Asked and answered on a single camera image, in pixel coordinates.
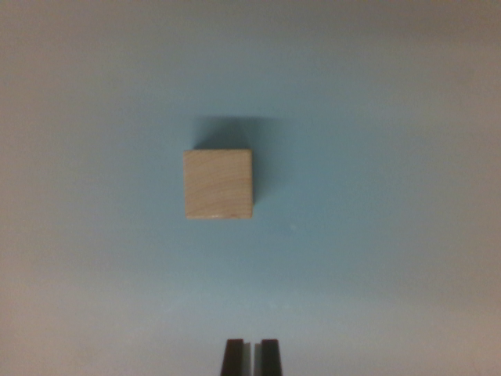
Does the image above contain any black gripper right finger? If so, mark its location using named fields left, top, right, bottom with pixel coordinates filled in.
left=254, top=338, right=284, bottom=376

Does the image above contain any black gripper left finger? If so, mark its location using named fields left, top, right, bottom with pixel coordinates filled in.
left=220, top=338, right=252, bottom=376

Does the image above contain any light wooden cube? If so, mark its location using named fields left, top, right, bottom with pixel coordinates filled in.
left=183, top=149, right=254, bottom=219

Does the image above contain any white plastic bin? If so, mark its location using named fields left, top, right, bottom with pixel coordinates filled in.
left=0, top=0, right=501, bottom=376

